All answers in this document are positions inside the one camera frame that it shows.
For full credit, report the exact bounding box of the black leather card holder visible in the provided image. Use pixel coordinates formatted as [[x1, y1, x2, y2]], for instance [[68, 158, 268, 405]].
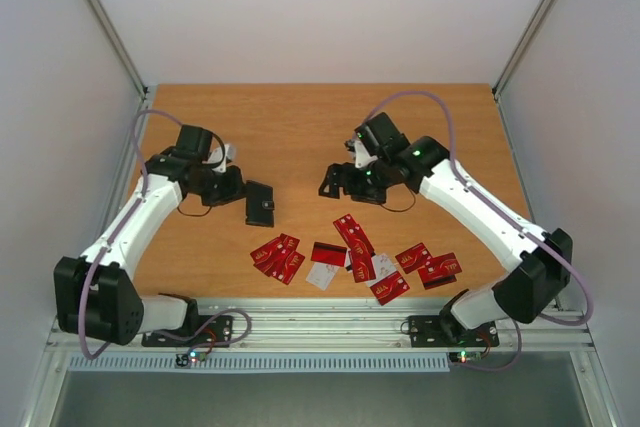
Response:
[[245, 181, 275, 228]]

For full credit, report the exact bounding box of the red vip card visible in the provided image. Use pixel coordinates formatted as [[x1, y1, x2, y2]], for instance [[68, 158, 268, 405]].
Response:
[[266, 251, 305, 285], [395, 242, 432, 274], [250, 237, 284, 273], [349, 248, 376, 283], [418, 252, 462, 283], [370, 272, 410, 306]]

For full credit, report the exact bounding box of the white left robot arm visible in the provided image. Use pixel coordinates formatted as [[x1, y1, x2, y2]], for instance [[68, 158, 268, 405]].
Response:
[[54, 125, 245, 345]]

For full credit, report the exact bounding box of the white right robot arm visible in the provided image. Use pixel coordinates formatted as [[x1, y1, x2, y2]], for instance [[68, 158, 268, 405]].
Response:
[[318, 113, 573, 345]]

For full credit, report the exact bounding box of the red card upper centre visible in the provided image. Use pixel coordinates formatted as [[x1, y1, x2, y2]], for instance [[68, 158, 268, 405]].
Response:
[[333, 214, 375, 256]]

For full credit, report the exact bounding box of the red card magnetic stripe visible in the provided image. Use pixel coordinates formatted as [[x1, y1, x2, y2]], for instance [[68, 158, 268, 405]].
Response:
[[311, 242, 347, 267]]

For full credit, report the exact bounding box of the red card under left pile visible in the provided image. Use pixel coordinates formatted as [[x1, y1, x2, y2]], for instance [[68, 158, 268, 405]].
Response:
[[278, 233, 300, 251]]

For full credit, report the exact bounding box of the red VIP card centre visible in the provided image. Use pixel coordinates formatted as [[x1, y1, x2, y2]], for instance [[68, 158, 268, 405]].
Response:
[[349, 248, 376, 283]]

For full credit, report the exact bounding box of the red VIP card left front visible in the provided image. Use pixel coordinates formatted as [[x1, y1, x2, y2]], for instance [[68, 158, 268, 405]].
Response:
[[266, 251, 305, 285]]

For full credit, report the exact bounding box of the red VIP card far left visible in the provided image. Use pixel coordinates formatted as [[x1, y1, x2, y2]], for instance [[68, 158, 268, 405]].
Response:
[[250, 237, 284, 273]]

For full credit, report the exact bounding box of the white card right centre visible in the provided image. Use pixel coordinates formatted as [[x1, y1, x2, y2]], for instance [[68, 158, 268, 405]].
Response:
[[365, 254, 397, 287]]

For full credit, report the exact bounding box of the white card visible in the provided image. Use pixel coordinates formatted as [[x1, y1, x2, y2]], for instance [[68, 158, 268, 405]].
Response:
[[365, 254, 397, 287], [306, 262, 340, 291]]

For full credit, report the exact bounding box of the red VIP card far right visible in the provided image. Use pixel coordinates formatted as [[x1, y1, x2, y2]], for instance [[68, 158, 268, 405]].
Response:
[[418, 252, 462, 283]]

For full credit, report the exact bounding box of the red striped card far right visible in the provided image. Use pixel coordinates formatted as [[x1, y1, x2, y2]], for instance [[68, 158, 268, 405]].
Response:
[[423, 275, 456, 290]]

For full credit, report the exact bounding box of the left small circuit board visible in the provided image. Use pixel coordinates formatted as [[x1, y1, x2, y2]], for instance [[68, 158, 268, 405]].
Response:
[[175, 351, 208, 368]]

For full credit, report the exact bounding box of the small circuit board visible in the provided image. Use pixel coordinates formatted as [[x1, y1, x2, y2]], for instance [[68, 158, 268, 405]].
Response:
[[449, 350, 485, 364], [175, 351, 208, 368]]

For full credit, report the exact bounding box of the right small circuit board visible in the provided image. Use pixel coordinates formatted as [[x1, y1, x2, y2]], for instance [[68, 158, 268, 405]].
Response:
[[449, 350, 485, 364]]

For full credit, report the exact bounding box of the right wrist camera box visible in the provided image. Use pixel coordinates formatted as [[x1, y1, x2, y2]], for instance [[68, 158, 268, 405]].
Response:
[[345, 138, 377, 170]]

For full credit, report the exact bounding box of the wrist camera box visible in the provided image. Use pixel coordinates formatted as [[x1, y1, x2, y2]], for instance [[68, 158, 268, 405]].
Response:
[[345, 138, 377, 170], [206, 143, 237, 173]]

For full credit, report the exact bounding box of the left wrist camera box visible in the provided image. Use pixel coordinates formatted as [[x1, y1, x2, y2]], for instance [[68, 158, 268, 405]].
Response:
[[206, 143, 237, 173]]

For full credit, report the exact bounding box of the aluminium rail base front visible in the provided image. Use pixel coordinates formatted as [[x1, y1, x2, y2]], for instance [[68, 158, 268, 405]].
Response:
[[45, 296, 595, 353]]

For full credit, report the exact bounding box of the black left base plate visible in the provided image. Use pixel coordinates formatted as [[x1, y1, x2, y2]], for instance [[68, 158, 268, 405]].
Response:
[[141, 315, 233, 348]]

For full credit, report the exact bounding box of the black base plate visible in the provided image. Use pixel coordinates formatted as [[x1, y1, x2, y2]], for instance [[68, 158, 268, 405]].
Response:
[[141, 315, 233, 348], [406, 315, 500, 348]]

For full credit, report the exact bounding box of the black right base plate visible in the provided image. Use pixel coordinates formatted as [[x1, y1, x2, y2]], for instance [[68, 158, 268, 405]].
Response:
[[406, 315, 500, 348]]

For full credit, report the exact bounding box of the grey slotted cable duct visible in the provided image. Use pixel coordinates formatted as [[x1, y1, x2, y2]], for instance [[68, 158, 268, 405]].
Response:
[[67, 352, 450, 374]]

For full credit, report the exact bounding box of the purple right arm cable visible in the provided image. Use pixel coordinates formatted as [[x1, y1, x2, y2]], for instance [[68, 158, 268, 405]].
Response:
[[368, 90, 595, 373]]

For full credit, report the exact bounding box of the left aluminium frame post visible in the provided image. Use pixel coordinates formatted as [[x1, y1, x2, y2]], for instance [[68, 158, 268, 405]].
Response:
[[85, 0, 148, 99]]

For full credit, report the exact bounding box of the aluminium frame post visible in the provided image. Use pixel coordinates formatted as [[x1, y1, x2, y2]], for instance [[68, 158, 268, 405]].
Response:
[[492, 0, 557, 101], [85, 0, 148, 99]]

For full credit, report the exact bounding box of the right aluminium frame post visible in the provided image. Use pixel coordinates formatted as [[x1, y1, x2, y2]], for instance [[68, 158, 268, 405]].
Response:
[[492, 0, 557, 101]]

